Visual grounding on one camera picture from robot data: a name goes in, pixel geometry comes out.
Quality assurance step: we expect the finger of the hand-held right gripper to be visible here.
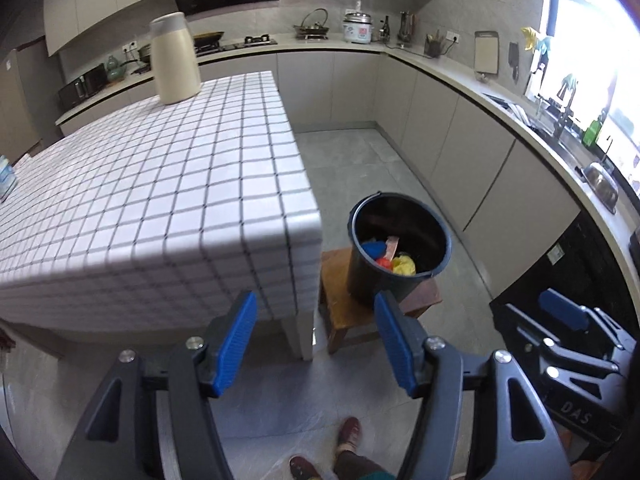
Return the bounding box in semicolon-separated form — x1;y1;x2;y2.
539;287;638;361
502;302;623;396

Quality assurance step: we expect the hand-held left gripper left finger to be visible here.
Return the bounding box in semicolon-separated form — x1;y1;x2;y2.
54;290;258;480

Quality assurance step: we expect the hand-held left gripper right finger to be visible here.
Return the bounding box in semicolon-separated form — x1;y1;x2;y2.
374;291;573;480

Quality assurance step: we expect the black bucket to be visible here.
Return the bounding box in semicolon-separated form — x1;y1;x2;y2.
346;191;452;311

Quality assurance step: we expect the wooden stool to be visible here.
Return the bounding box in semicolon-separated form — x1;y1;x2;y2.
319;247;444;356

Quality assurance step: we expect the person's right shoe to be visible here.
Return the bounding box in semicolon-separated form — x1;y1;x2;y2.
336;416;362;453

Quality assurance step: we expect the person's shoe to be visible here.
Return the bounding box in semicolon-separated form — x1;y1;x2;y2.
336;416;362;453
289;455;323;480

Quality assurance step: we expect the person's right leg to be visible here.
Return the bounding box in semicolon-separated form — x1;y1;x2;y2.
332;450;401;480

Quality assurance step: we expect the steel bowl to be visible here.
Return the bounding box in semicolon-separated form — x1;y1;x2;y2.
581;161;621;209

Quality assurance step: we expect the person's left shoe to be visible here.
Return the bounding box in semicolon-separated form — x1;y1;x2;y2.
289;455;323;480

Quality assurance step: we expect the table with checked tablecloth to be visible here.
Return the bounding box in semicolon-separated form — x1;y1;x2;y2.
0;71;322;362

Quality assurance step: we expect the green bottle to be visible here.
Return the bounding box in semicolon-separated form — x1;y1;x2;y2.
582;115;606;148

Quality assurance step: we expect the dark sink faucet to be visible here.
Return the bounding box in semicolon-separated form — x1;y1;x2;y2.
552;95;576;141

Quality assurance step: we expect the kitchen window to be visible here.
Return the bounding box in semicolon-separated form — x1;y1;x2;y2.
525;0;640;196

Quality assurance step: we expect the white cutting board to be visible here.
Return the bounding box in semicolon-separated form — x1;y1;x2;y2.
473;30;501;75

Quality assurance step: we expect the cream thermos jug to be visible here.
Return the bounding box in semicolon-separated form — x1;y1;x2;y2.
150;11;202;106

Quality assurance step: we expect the black microwave oven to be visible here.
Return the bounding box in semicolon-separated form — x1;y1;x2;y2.
56;62;108;111

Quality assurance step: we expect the gas stove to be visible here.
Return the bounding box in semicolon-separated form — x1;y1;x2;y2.
195;35;278;53

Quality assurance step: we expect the metal knife rack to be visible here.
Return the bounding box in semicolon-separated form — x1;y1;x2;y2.
397;10;416;46

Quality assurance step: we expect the white rice cooker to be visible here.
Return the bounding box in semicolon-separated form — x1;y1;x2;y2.
342;11;375;45

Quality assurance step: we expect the beige refrigerator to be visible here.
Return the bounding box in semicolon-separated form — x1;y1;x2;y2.
0;37;63;161

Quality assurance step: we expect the metal kettle on stand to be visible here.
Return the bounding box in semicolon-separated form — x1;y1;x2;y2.
292;8;331;41

